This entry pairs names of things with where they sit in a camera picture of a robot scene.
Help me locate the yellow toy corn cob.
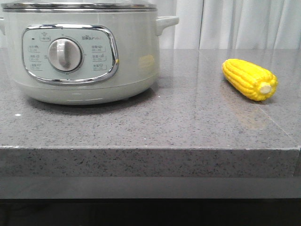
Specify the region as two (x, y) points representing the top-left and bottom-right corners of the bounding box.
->
(222, 59), (278, 101)

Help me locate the glass lid with steel rim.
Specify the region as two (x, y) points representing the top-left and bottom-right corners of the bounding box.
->
(1, 0), (157, 12)

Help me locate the pale green electric cooking pot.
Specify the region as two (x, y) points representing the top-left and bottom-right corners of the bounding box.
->
(0, 2), (179, 105)

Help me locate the white pleated curtain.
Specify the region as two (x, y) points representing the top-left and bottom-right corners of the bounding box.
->
(0, 0), (301, 57)

